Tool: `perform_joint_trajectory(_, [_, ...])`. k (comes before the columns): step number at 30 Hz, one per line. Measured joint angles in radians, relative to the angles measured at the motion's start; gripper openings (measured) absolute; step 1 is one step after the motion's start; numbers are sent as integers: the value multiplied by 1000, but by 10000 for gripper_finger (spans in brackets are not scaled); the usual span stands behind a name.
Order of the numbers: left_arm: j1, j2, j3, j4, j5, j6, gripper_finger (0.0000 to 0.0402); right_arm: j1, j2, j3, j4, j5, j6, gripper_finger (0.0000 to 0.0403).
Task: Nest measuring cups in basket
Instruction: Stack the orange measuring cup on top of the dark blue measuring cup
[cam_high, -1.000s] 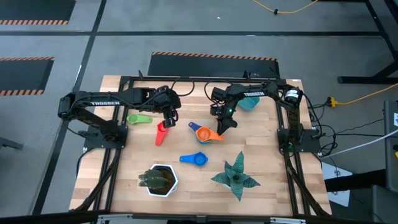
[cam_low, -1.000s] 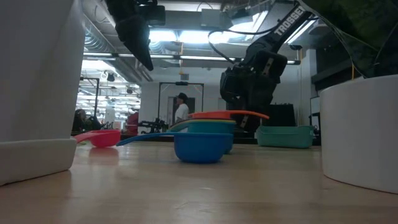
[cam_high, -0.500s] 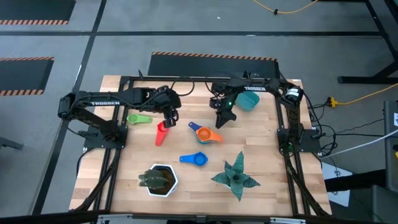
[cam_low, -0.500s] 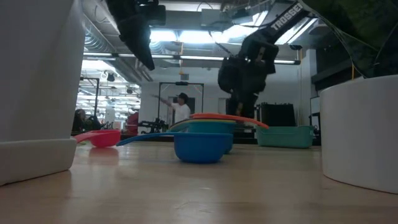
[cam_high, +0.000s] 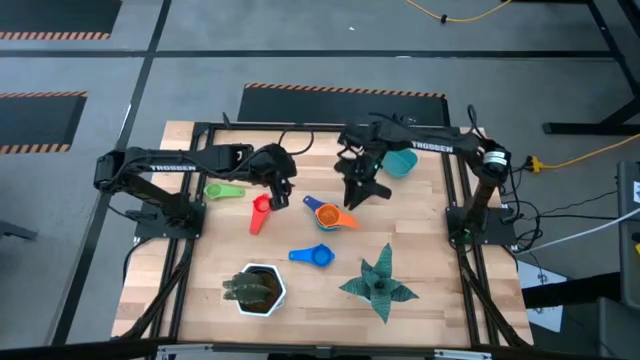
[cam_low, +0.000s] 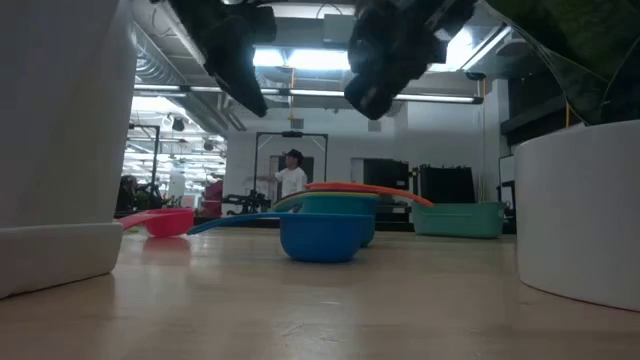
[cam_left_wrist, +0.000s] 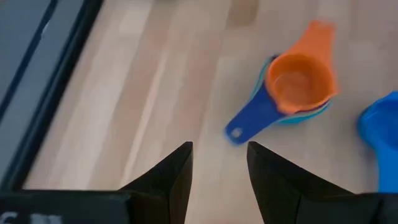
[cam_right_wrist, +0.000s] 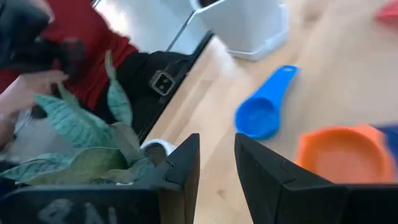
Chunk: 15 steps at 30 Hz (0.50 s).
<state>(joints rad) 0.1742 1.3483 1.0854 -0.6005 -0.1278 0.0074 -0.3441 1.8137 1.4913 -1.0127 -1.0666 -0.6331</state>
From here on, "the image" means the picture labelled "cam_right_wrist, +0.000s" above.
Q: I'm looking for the person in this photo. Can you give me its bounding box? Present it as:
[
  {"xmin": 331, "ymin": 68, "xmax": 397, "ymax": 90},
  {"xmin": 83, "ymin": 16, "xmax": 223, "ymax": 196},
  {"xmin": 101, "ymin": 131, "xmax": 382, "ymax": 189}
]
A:
[{"xmin": 0, "ymin": 0, "xmax": 140, "ymax": 150}]

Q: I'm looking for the red measuring cup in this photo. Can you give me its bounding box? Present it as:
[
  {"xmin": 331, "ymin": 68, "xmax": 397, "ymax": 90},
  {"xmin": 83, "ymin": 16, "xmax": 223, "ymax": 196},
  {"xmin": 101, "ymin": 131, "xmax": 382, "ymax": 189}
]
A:
[{"xmin": 374, "ymin": 0, "xmax": 398, "ymax": 24}]

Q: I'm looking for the black strap with metal buckle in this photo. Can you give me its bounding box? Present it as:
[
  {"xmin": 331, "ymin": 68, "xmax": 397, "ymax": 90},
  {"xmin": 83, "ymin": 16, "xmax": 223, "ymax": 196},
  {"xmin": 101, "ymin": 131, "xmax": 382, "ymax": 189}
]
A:
[{"xmin": 93, "ymin": 51, "xmax": 195, "ymax": 135}]

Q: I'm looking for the white hexagonal plant pot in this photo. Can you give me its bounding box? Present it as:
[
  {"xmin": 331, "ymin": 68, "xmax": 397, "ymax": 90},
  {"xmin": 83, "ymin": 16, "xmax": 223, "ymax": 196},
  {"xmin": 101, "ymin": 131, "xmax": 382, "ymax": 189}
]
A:
[{"xmin": 189, "ymin": 0, "xmax": 290, "ymax": 62}]

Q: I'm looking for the person's hand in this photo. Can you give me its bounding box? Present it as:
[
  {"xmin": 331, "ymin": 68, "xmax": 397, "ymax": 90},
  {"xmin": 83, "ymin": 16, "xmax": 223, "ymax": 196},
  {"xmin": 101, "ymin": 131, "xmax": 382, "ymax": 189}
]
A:
[{"xmin": 0, "ymin": 69, "xmax": 70, "ymax": 119}]

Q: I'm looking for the white round plant pot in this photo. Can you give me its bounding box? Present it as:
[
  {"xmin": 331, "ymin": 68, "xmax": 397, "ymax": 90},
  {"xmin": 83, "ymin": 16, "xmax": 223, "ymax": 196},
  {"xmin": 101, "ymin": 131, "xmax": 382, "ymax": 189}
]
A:
[{"xmin": 139, "ymin": 138, "xmax": 178, "ymax": 166}]

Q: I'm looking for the orange measuring cup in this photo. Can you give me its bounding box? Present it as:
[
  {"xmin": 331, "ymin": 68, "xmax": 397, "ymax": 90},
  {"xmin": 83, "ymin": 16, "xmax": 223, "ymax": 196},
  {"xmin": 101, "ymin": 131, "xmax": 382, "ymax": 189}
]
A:
[{"xmin": 295, "ymin": 124, "xmax": 398, "ymax": 185}]

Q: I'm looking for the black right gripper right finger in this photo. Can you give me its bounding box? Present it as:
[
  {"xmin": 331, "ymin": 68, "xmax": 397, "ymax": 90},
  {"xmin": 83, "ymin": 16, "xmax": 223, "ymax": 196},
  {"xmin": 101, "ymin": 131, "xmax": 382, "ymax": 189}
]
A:
[{"xmin": 234, "ymin": 133, "xmax": 398, "ymax": 224}]

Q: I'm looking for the small blue measuring cup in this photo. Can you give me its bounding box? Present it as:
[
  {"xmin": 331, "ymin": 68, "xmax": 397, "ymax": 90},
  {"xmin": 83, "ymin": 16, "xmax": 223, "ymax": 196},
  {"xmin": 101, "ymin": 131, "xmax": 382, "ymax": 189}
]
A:
[{"xmin": 234, "ymin": 64, "xmax": 299, "ymax": 141}]

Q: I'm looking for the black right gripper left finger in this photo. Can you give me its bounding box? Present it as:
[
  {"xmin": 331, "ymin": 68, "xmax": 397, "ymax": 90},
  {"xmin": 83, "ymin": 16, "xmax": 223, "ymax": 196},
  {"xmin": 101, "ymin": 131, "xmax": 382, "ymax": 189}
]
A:
[{"xmin": 0, "ymin": 133, "xmax": 201, "ymax": 224}]

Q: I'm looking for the black hand-held device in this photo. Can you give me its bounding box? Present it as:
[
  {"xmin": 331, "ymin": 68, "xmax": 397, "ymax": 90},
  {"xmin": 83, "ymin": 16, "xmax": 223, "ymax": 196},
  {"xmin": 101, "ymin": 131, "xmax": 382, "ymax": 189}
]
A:
[{"xmin": 0, "ymin": 0, "xmax": 85, "ymax": 79}]

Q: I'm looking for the striped green leafy plant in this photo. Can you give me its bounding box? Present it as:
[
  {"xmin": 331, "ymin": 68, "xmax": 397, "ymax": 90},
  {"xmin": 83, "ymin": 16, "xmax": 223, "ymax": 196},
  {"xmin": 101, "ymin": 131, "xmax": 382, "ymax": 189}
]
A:
[{"xmin": 0, "ymin": 49, "xmax": 175, "ymax": 188}]

